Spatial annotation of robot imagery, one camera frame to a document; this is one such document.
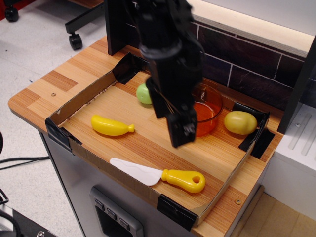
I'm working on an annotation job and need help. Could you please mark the cardboard fence with black tape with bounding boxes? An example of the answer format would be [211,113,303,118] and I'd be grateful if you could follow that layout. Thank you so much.
[44,52,276,232]

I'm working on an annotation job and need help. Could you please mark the black floor cable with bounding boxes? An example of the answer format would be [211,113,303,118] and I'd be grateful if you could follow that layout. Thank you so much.
[0,156,50,170]

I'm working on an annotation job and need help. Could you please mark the yellow toy banana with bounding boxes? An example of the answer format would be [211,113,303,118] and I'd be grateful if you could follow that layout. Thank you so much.
[91,115,135,136]

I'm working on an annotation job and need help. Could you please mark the black vertical post left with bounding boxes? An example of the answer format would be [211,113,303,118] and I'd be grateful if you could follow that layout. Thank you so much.
[104,0,139,55]

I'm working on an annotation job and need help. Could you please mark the grey oven control panel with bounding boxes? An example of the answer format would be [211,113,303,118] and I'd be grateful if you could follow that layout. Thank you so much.
[90,187,144,237]

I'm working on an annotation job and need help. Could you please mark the black vertical post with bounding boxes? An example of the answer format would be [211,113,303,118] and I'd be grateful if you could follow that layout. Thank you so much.
[104,0,139,55]
[277,37,316,134]

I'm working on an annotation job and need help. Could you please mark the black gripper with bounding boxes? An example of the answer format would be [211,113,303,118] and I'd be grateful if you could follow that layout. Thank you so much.
[140,37,203,148]

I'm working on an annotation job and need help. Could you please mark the metal frame with screw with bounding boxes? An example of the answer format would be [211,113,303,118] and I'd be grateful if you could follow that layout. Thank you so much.
[0,190,56,237]

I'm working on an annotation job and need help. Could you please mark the orange transparent plastic pot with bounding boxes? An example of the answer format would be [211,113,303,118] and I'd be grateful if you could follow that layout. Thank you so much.
[193,83,223,138]

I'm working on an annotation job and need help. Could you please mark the yellow-green toy potato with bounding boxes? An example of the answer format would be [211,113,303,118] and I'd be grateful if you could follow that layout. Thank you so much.
[224,111,258,135]

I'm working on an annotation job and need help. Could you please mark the black vertical post right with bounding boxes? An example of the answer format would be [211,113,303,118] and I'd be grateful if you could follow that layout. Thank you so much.
[277,37,316,134]

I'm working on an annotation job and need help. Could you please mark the green toy apple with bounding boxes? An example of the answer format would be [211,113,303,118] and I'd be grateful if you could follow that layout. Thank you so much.
[136,83,152,105]

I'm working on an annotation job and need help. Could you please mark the light wooden shelf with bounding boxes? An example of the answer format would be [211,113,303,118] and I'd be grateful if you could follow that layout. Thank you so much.
[188,0,315,58]

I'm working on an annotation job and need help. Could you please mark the black chair base with casters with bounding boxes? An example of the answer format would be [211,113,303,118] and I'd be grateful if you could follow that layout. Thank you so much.
[1,0,104,50]

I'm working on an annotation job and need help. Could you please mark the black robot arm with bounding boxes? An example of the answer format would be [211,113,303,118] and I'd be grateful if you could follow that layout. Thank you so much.
[123,0,204,148]

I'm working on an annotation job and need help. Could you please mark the toy knife yellow handle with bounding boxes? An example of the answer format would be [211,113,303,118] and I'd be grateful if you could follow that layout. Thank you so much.
[110,158,206,194]

